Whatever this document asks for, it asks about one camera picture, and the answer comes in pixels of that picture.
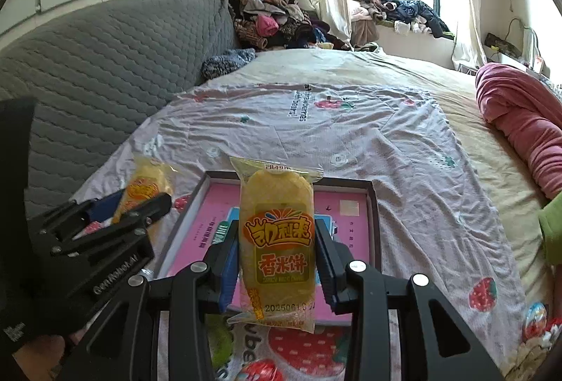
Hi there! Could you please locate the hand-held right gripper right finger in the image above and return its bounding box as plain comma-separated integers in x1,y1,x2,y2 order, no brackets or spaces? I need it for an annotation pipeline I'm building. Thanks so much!
314,221,505,381

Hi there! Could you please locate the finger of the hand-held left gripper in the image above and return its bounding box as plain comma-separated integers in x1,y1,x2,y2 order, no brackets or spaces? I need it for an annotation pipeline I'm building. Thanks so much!
83,192,173,250
31,190,126,233

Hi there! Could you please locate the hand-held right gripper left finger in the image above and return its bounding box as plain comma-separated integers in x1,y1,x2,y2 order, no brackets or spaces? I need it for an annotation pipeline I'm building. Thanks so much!
57,227,242,381

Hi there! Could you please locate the yellow rice cracker packet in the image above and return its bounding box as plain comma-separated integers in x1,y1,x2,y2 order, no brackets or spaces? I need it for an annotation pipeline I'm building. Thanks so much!
229,156,325,334
112,153,174,226

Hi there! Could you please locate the dark tray with pink liner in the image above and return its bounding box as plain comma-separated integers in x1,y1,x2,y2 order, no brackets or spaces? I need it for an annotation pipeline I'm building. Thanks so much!
156,171,382,327

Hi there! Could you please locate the person's left hand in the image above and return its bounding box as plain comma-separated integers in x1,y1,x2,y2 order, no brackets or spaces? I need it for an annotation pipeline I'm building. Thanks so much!
9,328,84,381

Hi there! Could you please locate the strawberry printed bed sheet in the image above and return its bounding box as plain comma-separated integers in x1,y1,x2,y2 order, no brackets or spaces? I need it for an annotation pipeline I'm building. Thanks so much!
72,80,528,381

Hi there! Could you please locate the grey quilted headboard cover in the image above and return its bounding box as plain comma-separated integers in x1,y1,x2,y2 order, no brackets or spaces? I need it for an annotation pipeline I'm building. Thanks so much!
0,0,240,215

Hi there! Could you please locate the dark blue knit cloth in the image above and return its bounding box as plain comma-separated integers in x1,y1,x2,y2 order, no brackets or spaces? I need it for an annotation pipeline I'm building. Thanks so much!
201,48,256,80

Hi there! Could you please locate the beige bed sheet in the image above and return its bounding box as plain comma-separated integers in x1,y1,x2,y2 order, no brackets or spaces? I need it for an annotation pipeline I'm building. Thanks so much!
215,47,562,320

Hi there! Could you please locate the beige plush toy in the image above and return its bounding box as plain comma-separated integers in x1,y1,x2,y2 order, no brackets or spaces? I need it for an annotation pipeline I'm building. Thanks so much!
509,317,562,381

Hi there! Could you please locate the green blanket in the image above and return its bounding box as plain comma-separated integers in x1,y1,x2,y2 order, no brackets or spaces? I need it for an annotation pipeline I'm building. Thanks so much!
538,199,562,265

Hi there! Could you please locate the pile of mixed clothes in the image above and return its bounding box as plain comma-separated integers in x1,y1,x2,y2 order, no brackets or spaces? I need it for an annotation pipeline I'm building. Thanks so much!
220,0,352,52

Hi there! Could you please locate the brown cloth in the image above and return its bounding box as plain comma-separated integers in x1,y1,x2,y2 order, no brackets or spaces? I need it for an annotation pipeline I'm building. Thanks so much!
351,19,380,49

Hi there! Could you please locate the pink quilt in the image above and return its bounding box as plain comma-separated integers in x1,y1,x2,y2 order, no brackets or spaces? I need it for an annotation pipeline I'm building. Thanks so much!
475,63,562,199

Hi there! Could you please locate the pile of dark jackets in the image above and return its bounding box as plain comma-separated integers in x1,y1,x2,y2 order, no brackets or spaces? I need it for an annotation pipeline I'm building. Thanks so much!
347,0,453,40

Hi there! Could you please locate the white side table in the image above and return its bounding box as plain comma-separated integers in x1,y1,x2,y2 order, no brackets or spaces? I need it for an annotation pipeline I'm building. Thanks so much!
457,43,551,80

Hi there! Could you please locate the green ring toy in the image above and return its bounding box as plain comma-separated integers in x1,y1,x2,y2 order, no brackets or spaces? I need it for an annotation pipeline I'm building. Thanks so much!
206,314,234,369

